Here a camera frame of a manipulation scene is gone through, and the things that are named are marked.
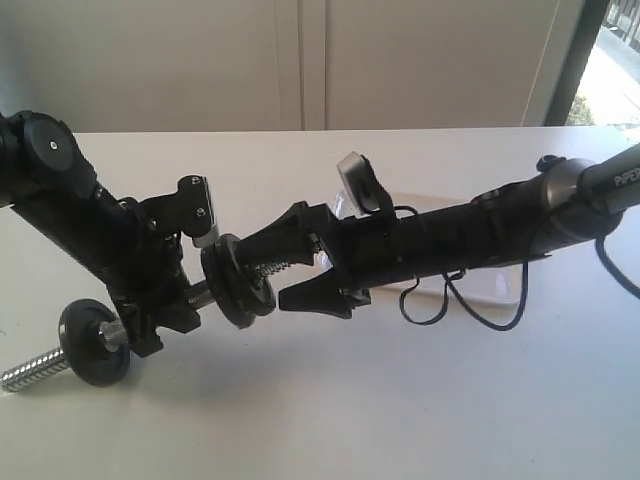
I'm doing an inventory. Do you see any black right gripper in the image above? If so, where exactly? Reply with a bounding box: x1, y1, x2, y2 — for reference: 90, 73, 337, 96
235, 201, 400, 319

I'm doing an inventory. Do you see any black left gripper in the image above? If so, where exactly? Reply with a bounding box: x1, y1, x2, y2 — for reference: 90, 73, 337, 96
105, 204, 201, 358

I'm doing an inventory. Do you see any chrome dumbbell bar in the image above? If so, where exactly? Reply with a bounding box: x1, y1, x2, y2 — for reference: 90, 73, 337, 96
0, 257, 296, 394

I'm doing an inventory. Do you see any black weight plate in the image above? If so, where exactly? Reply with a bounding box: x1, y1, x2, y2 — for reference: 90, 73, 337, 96
200, 234, 276, 329
200, 234, 256, 329
58, 299, 131, 387

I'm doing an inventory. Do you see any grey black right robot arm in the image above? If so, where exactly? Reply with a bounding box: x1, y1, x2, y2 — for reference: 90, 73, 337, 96
144, 147, 639, 328

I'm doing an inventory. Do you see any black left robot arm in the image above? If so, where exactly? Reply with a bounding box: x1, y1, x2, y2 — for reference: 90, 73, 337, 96
1, 111, 211, 357

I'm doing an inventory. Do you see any white plastic tray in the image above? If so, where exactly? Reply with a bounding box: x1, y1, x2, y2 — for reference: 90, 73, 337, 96
314, 190, 522, 307

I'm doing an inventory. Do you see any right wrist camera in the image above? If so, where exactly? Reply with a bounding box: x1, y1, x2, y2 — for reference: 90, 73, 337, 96
337, 151, 393, 215

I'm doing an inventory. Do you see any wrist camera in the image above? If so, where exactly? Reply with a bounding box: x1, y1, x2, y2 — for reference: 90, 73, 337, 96
175, 175, 219, 249
337, 151, 393, 215

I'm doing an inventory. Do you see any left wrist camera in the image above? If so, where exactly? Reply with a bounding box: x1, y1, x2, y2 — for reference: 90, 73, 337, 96
175, 175, 219, 249

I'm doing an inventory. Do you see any dark window frame post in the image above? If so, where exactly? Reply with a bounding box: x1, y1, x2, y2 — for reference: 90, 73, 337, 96
543, 0, 610, 127

